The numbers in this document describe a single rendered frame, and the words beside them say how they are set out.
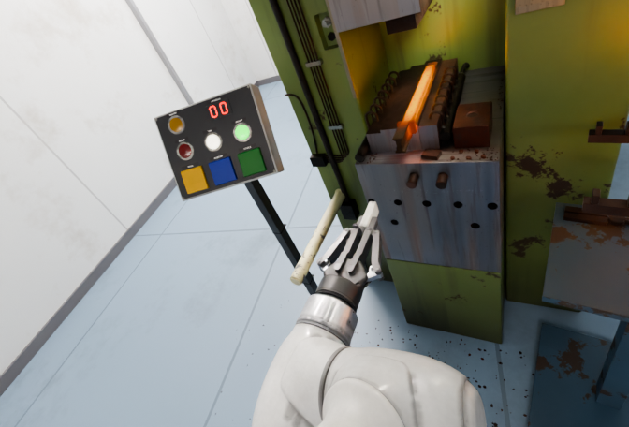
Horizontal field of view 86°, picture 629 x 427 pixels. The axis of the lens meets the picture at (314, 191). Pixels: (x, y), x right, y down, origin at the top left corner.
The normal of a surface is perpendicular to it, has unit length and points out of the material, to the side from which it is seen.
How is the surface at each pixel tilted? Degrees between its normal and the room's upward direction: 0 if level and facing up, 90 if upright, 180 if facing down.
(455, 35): 90
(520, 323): 0
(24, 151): 90
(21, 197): 90
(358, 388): 13
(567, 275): 0
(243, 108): 60
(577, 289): 0
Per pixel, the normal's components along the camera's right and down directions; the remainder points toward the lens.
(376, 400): -0.33, -0.59
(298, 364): -0.49, -0.73
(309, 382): -0.54, -0.53
